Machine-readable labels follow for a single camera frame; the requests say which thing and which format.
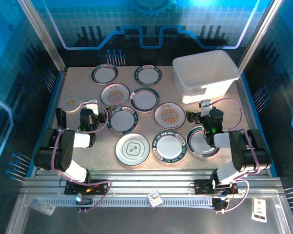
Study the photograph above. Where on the clear plastic bag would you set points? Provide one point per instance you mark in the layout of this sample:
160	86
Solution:
42	206

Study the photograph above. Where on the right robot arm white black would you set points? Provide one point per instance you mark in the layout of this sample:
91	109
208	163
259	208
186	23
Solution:
248	156

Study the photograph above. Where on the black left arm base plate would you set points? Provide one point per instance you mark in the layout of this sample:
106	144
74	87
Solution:
70	189

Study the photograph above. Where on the small white tag on rail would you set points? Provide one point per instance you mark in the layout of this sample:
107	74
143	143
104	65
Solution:
154	198

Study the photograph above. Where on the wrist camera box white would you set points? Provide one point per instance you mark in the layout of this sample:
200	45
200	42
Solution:
92	103
205	107

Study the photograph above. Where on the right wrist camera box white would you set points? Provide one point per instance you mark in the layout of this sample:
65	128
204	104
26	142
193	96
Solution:
205	107

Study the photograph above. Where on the white translucent plastic bin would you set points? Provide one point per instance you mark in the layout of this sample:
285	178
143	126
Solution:
204	70

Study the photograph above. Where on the black controller module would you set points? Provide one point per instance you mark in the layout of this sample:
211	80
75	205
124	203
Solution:
220	204
84	201

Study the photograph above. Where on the white tape roll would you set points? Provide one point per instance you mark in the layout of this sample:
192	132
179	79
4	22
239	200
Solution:
74	107

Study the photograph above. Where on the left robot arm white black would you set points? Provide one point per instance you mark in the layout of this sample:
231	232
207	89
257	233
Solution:
63	156

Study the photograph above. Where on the white tag card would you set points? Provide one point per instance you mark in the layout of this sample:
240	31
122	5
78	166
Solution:
259	209

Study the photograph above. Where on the aluminium corner post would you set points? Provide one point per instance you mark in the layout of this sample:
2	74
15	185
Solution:
258	36
44	36

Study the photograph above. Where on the white plate green clover outline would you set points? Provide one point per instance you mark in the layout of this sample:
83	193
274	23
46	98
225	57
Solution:
132	149

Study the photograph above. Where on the orange sunburst plate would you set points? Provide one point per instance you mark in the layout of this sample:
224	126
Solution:
115	95
169	115

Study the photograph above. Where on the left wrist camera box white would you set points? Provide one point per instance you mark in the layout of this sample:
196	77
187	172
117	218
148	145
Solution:
92	103

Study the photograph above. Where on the black upright bracket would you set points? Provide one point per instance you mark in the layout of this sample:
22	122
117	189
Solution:
61	118

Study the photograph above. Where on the aluminium rail frame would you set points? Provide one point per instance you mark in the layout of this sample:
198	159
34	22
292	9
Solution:
148	180

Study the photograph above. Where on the green lettered rim plate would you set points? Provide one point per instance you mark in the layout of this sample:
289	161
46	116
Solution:
123	122
148	75
169	146

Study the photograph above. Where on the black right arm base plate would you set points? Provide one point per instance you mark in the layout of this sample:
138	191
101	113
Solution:
202	186

